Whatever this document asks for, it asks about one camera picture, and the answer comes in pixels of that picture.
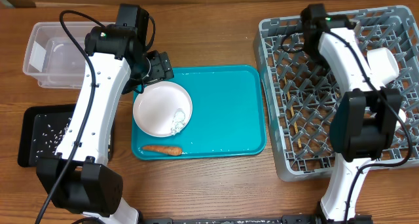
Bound orange carrot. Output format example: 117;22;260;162
142;145;183;156

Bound grey dishwasher rack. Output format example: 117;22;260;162
254;5;418;181

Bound teal plastic tray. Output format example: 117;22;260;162
131;65;267;160

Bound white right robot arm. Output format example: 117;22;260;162
301;4;406;223

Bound wooden chopstick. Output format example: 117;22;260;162
290;106;302;148
283;77;293;100

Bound black mounting rail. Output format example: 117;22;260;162
142;214;318;224

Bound white bowl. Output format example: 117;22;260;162
367;47;399;85

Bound clear plastic bin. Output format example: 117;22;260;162
22;22;85;89

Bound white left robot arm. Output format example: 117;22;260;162
36;4;173;223

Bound white cup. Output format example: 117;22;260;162
395;109;407;130

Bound black waste tray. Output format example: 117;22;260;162
17;103;115;168

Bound white tissue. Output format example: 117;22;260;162
171;109;186;136

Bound food scraps rice and nuts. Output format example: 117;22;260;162
33;115;71;154

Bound pink round plate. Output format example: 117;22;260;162
133;81;193;138

